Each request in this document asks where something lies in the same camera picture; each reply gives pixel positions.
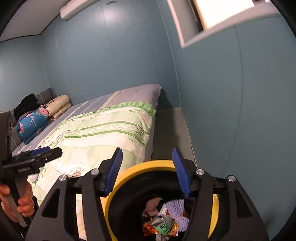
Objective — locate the pink sock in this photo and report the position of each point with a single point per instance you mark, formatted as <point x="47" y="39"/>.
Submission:
<point x="153" y="202"/>

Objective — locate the yellow rimmed waste bin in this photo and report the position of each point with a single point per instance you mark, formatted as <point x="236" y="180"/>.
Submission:
<point x="143" y="168"/>

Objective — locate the folded blue floral quilt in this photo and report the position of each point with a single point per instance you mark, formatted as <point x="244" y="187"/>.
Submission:
<point x="32" y="122"/>

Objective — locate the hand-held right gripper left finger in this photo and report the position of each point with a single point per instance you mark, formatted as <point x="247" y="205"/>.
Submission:
<point x="113" y="173"/>

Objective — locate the purple fuzzy sock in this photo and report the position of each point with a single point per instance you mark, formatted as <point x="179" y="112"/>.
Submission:
<point x="175" y="208"/>

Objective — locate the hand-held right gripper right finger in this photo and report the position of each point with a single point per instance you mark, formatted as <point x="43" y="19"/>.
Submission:
<point x="181" y="173"/>

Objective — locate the green printed blanket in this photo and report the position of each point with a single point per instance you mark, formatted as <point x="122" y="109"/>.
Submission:
<point x="104" y="134"/>

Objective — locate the person's left hand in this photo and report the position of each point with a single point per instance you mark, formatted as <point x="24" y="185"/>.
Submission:
<point x="26" y="201"/>

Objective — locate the white air conditioner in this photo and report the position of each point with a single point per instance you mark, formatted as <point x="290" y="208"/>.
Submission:
<point x="74" y="9"/>

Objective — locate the white tissue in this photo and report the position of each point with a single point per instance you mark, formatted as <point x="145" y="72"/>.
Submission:
<point x="69" y="170"/>
<point x="163" y="209"/>

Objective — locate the window with white frame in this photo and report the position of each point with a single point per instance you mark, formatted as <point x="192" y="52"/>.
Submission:
<point x="222" y="11"/>

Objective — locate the green carton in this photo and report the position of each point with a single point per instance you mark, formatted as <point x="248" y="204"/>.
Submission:
<point x="163" y="228"/>

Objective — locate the folded beige quilt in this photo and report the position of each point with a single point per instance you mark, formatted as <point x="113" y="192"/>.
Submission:
<point x="57" y="104"/>

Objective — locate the black clothing pile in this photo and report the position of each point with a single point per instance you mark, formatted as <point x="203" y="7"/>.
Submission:
<point x="26" y="103"/>

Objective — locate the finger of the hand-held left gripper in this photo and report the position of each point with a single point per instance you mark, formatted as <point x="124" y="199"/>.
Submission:
<point x="39" y="150"/>
<point x="52" y="154"/>

